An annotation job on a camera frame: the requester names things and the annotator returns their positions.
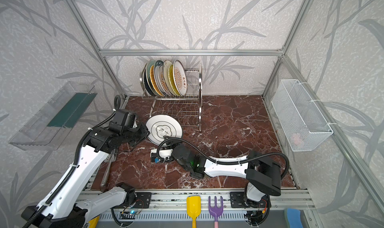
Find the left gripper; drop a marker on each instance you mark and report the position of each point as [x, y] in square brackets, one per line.
[139, 132]

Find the white plate black emblem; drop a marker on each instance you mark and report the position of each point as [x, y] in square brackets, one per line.
[163, 125]

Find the steel dish rack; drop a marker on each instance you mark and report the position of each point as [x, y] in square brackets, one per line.
[187, 110]

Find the orange woven plate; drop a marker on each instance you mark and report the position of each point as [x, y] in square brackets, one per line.
[153, 81]

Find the light green flower plate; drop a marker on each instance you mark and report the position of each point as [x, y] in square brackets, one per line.
[148, 69]

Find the orange sunburst plate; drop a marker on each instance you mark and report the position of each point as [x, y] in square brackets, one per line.
[162, 81]
[180, 78]

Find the green rim white plate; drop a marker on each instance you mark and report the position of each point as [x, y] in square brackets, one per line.
[157, 65]

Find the cream floral plate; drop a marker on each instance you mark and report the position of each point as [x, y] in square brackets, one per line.
[166, 66]

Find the yellow green woven plate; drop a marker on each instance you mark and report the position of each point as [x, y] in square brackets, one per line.
[172, 83]

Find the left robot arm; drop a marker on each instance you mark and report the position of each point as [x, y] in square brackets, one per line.
[59, 208]

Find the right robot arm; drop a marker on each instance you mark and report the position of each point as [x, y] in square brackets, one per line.
[264, 172]

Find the yellow toy shovel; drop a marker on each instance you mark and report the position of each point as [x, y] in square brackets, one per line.
[194, 208]

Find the purple toy fork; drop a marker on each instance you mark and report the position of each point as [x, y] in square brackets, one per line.
[215, 210]

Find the yellow banana toy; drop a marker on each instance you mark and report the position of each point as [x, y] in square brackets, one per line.
[93, 223]

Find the blue green sponge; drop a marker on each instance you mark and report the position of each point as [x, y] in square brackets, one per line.
[293, 218]

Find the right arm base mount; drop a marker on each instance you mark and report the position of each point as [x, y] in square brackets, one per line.
[238, 200]

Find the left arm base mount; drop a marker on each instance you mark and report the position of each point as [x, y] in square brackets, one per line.
[143, 200]

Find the clear plastic wall shelf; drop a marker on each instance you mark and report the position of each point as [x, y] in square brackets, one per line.
[50, 126]

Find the white wire mesh basket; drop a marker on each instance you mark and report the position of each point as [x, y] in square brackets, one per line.
[303, 124]

